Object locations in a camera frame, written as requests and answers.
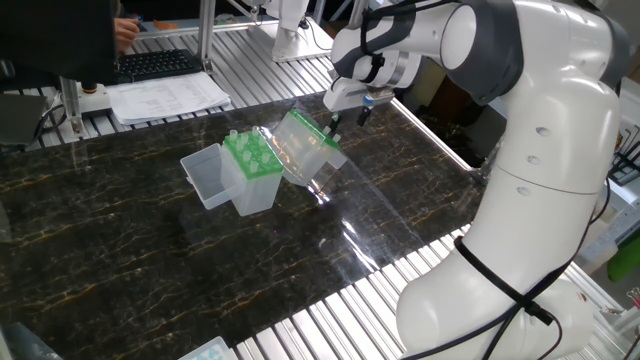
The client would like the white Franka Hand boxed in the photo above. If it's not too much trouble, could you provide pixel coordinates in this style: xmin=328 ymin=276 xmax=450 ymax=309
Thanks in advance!
xmin=322 ymin=78 xmax=397 ymax=136

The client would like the clear tip box green rack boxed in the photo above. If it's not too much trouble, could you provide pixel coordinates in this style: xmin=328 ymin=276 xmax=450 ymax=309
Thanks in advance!
xmin=179 ymin=130 xmax=285 ymax=217
xmin=272 ymin=108 xmax=348 ymax=188

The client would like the bare person hand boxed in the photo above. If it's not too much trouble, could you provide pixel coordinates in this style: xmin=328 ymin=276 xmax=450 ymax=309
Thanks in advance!
xmin=113 ymin=17 xmax=142 ymax=55

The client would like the beige cardboard panel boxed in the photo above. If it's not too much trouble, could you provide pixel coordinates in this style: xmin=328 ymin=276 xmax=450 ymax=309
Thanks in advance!
xmin=412 ymin=59 xmax=447 ymax=107

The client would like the diagonal aluminium strut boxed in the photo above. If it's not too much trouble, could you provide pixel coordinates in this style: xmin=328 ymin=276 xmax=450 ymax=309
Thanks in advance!
xmin=469 ymin=142 xmax=501 ymax=186

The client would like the white paper stack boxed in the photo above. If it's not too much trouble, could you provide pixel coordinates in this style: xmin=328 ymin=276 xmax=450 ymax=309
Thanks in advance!
xmin=105 ymin=71 xmax=233 ymax=127

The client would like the black keyboard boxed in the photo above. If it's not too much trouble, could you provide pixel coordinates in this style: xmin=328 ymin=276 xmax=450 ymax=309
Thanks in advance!
xmin=116 ymin=48 xmax=205 ymax=85

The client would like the white stand base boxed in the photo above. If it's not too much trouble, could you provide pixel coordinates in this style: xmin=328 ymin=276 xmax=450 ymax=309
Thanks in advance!
xmin=78 ymin=82 xmax=114 ymax=121

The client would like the black marble pattern board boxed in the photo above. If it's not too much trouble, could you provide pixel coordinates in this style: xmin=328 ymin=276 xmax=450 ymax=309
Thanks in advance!
xmin=0 ymin=81 xmax=489 ymax=360

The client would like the clear tip box blue rack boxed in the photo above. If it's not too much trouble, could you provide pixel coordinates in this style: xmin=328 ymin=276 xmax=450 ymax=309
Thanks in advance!
xmin=178 ymin=335 xmax=236 ymax=360

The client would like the black computer monitor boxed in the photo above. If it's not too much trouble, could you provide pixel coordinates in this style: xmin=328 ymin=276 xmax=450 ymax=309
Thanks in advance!
xmin=0 ymin=0 xmax=120 ymax=87

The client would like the green flat object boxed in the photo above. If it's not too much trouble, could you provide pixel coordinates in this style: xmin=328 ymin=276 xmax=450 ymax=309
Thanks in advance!
xmin=607 ymin=234 xmax=640 ymax=284

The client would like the black flat box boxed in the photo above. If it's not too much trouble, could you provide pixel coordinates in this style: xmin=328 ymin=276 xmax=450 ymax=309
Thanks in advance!
xmin=0 ymin=92 xmax=50 ymax=147

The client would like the grey rounded object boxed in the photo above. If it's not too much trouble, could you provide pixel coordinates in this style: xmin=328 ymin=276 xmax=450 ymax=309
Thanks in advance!
xmin=0 ymin=321 xmax=64 ymax=360

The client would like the tall aluminium frame post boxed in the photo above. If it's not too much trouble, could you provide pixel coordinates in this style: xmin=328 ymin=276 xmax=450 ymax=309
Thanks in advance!
xmin=196 ymin=0 xmax=218 ymax=76

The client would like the black arm strap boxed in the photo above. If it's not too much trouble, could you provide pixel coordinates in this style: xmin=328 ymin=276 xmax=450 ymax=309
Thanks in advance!
xmin=453 ymin=235 xmax=556 ymax=326

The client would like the black camera cable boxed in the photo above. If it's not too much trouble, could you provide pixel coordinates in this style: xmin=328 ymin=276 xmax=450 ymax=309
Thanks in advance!
xmin=358 ymin=0 xmax=610 ymax=360

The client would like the short aluminium frame post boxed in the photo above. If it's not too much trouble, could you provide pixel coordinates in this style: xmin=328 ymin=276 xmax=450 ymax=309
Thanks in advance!
xmin=58 ymin=77 xmax=86 ymax=141

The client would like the black wire rack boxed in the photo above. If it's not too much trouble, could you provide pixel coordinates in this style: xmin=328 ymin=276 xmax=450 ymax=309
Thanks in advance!
xmin=607 ymin=124 xmax=640 ymax=187

